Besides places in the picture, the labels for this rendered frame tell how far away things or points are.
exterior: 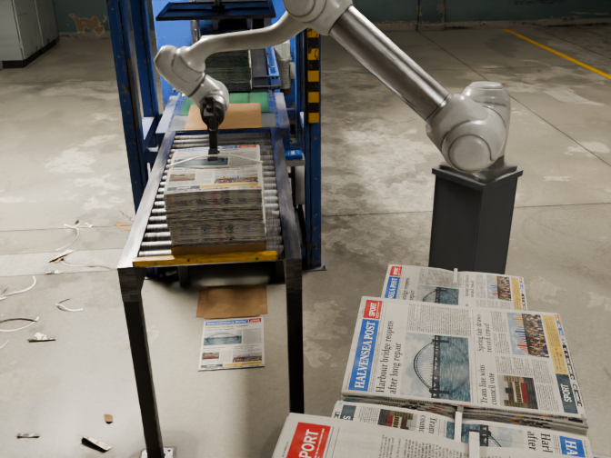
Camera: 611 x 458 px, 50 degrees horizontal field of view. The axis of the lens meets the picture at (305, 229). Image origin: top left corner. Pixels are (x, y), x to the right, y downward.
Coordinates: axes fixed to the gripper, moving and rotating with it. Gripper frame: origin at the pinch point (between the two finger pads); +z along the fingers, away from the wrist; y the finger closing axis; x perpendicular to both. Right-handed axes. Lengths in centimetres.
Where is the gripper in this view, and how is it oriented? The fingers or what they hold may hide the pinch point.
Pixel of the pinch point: (210, 136)
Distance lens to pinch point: 203.6
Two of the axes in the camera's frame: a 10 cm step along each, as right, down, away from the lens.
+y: 0.1, 8.5, 5.2
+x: -10.0, 0.5, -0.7
